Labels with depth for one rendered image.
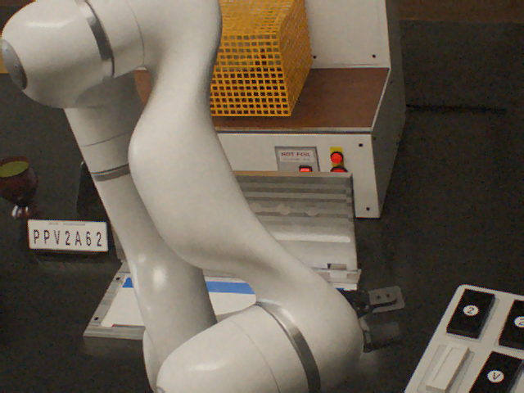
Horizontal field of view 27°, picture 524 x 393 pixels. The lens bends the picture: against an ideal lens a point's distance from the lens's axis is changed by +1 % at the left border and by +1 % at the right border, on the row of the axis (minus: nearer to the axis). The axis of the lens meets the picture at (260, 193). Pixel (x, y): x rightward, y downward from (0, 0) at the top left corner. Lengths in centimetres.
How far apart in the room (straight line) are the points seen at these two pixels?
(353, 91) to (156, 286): 85
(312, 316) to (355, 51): 101
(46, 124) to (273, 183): 86
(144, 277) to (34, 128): 128
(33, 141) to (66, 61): 140
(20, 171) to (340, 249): 70
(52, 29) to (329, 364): 44
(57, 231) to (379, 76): 67
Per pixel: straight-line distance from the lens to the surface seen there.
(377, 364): 171
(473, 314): 175
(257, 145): 194
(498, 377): 165
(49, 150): 241
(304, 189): 178
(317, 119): 193
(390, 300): 132
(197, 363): 110
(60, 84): 108
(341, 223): 179
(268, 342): 111
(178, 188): 108
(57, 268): 204
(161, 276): 126
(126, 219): 127
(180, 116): 109
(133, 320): 184
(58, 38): 106
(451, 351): 169
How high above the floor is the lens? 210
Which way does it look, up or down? 35 degrees down
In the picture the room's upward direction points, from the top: 10 degrees counter-clockwise
